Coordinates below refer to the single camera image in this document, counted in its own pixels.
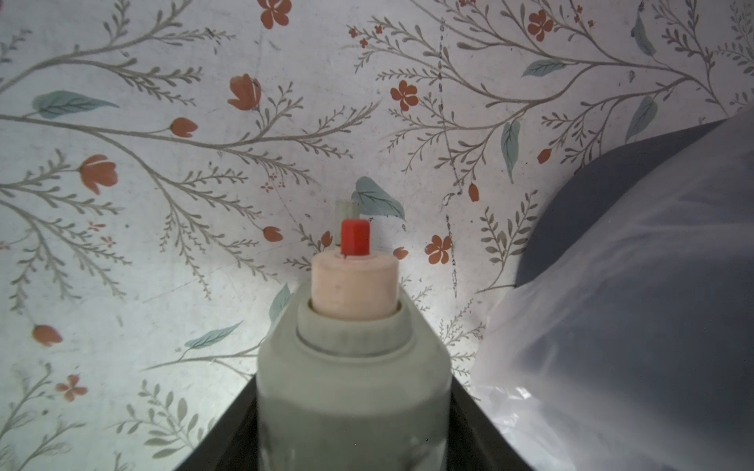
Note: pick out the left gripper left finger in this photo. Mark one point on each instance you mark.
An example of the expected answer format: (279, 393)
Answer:
(232, 444)

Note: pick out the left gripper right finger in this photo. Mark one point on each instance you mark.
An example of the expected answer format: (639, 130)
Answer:
(475, 442)

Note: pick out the green pencil sharpener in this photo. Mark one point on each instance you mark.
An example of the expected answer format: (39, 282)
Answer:
(351, 376)

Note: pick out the clear plastic bin liner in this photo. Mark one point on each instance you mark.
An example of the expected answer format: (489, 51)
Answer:
(634, 350)

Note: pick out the grey trash bin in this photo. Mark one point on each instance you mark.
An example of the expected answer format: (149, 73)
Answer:
(587, 196)

